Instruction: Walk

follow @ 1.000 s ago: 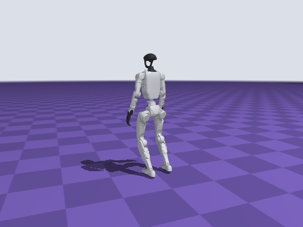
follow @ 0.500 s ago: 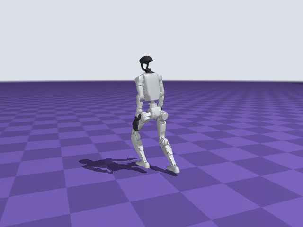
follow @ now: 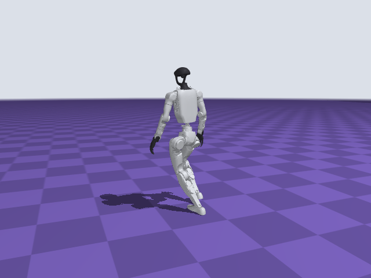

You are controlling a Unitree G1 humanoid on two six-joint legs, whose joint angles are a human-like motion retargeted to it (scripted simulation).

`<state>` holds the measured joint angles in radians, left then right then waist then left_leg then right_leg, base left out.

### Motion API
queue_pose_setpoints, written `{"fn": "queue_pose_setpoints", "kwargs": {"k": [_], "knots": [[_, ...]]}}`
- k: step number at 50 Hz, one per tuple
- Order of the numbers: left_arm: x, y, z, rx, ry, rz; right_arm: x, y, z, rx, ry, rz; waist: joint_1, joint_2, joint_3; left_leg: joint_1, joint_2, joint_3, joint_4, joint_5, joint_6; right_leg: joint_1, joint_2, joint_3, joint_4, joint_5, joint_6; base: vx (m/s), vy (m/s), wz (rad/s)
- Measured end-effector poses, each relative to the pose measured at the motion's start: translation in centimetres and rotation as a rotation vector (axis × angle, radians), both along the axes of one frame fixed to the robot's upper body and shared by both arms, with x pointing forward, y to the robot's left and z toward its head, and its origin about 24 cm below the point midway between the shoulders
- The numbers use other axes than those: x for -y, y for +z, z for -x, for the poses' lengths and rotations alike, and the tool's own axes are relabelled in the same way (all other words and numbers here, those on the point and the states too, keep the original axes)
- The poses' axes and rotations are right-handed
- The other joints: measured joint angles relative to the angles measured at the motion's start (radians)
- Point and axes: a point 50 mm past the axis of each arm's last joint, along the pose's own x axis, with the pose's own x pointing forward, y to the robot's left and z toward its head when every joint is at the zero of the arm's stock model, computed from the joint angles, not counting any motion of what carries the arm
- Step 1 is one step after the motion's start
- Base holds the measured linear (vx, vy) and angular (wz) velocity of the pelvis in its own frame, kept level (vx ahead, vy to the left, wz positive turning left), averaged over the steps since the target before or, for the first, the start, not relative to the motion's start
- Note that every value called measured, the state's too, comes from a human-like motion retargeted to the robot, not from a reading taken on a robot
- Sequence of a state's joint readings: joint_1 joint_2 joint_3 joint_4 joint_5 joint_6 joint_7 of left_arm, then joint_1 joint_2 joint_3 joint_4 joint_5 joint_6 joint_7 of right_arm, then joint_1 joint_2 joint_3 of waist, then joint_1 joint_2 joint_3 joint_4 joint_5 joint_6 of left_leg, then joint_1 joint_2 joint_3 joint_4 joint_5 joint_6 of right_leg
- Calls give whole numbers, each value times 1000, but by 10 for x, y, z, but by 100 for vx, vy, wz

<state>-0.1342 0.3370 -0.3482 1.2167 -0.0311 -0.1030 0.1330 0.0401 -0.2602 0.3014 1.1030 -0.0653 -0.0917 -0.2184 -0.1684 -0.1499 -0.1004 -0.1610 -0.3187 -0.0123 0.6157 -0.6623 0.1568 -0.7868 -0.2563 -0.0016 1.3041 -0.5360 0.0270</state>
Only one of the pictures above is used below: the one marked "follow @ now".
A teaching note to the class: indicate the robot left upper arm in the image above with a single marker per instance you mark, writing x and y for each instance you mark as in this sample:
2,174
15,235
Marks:
169,99

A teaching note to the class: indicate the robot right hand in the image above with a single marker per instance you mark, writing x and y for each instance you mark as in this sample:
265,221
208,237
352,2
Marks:
200,137

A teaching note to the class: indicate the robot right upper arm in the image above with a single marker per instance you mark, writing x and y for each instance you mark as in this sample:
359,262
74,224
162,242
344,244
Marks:
201,105

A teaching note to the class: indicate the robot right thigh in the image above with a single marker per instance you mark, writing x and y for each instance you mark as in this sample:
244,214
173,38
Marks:
187,150

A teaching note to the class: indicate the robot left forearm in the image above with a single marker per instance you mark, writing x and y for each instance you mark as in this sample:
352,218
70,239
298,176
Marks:
160,128

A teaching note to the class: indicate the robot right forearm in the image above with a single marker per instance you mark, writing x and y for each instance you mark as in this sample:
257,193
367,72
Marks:
201,124

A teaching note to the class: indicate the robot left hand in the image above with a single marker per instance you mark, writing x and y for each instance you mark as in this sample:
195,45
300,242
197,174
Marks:
153,143

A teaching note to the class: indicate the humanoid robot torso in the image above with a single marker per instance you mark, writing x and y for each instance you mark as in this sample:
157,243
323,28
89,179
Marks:
186,110

